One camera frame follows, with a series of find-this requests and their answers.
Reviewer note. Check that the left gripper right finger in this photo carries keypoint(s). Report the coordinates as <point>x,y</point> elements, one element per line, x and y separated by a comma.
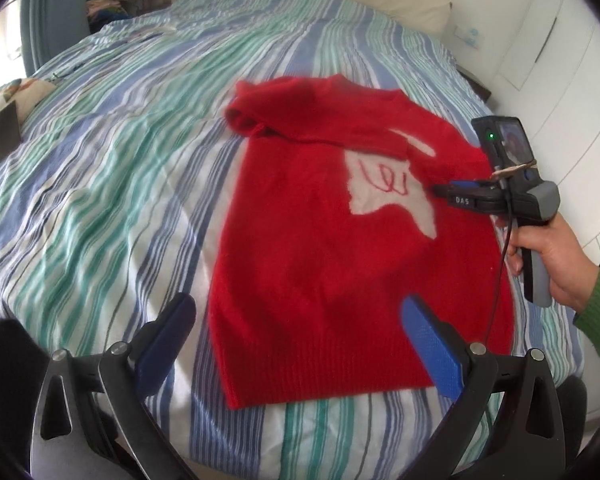
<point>527,439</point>

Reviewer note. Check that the white wall outlet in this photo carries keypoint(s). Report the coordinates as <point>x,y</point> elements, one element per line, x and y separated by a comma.
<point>469,36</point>

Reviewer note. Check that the patterned cushion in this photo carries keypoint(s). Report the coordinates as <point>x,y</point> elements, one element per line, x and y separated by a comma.
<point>17,101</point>

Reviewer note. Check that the red knit sweater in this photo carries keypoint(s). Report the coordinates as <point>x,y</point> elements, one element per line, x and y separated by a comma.
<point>332,224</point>

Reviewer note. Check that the person's right hand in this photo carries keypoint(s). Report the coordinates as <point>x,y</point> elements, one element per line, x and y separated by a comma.
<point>573,275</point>

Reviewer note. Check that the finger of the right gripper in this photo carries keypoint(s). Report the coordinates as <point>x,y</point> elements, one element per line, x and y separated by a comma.
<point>473,198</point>
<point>470,184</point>

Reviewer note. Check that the striped blue green bedspread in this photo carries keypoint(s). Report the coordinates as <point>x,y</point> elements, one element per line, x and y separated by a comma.
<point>115,200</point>

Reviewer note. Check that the dark wooden nightstand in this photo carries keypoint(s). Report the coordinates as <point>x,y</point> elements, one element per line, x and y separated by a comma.
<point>479,88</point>

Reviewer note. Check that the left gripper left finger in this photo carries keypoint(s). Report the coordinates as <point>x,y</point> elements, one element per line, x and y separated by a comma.
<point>91,421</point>

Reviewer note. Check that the white wardrobe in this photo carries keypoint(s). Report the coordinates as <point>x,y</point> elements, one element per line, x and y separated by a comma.
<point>550,80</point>

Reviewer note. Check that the teal curtain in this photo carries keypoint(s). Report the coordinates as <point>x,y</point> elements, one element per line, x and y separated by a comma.
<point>49,27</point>

